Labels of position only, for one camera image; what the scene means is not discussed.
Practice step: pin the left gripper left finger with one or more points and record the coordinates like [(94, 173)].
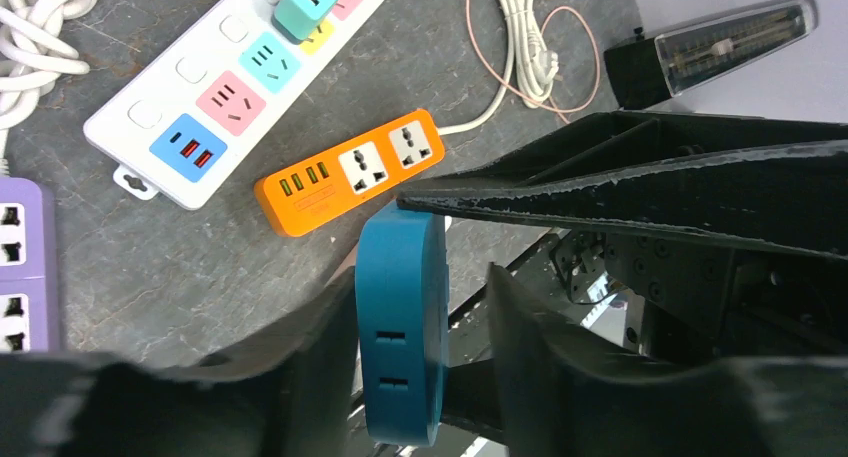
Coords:
[(285, 390)]

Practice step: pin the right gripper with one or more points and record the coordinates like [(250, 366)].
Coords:
[(729, 181)]

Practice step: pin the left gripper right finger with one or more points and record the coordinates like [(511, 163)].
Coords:
[(565, 391)]

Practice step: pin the blue plug adapter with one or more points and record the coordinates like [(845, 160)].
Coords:
[(402, 296)]

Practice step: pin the teal usb charger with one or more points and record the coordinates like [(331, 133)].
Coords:
[(297, 19)]

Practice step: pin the orange power strip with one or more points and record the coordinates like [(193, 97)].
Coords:
[(304, 196)]

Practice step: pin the purple power strip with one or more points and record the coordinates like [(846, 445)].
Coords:
[(30, 304)]

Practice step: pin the white multicolour power strip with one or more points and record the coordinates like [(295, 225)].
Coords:
[(189, 118)]

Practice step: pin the white cord orange strip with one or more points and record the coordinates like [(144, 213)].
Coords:
[(530, 65)]

